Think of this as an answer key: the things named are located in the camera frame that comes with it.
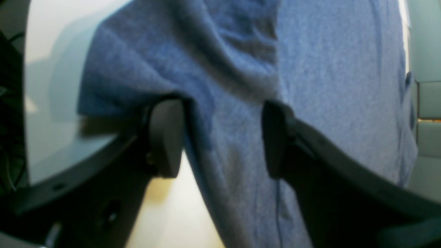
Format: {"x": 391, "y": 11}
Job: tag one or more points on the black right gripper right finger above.
{"x": 343, "y": 204}

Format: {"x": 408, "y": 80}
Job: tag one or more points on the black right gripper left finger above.
{"x": 95, "y": 203}

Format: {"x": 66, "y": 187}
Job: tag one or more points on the blue grey T-shirt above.
{"x": 339, "y": 64}

